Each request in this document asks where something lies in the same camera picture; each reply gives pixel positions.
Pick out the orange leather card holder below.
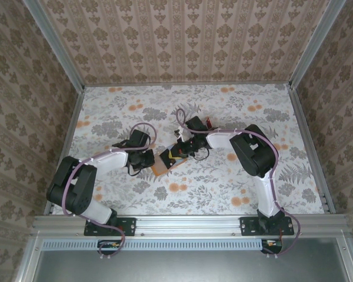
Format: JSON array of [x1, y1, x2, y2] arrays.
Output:
[[151, 143, 189, 177]]

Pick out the black credit card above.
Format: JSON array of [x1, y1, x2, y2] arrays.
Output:
[[160, 149, 180, 170]]

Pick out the floral patterned table cover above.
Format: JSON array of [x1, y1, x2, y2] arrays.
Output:
[[51, 85, 326, 217]]

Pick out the grey metal sheet panel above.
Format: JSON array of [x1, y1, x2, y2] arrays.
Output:
[[35, 249, 349, 282]]

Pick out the thin black right gripper cable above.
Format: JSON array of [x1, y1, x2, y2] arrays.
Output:
[[192, 148, 209, 162]]

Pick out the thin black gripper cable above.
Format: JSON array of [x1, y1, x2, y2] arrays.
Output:
[[126, 163, 142, 177], [192, 148, 209, 162]]

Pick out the thin black left gripper cable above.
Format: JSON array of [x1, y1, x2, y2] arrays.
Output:
[[126, 163, 142, 177]]

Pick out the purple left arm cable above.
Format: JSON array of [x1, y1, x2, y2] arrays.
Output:
[[63, 122, 158, 261]]

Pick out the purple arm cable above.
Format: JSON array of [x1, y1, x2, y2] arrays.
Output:
[[175, 108, 302, 260], [63, 122, 158, 261]]

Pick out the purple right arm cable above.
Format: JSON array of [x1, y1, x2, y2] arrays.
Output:
[[175, 108, 302, 260]]

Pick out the aluminium back rail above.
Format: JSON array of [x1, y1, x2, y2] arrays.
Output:
[[82, 82, 292, 88]]

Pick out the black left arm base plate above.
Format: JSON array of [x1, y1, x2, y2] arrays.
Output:
[[84, 216, 136, 237]]

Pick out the aluminium front rail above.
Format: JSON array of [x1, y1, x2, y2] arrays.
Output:
[[32, 214, 350, 237]]

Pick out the aluminium side rail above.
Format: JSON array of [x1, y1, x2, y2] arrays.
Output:
[[287, 84, 338, 214], [43, 86, 86, 217]]

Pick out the grey slotted cable duct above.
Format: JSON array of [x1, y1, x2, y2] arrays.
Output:
[[42, 238, 264, 251]]

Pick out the black connector with wires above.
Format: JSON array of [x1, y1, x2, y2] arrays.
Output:
[[97, 239, 122, 255], [260, 238, 284, 255]]

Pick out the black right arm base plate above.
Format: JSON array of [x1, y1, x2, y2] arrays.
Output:
[[240, 216, 294, 237]]

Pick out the aluminium corner post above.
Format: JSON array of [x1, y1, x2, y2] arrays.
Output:
[[22, 0, 86, 91], [288, 0, 347, 89]]

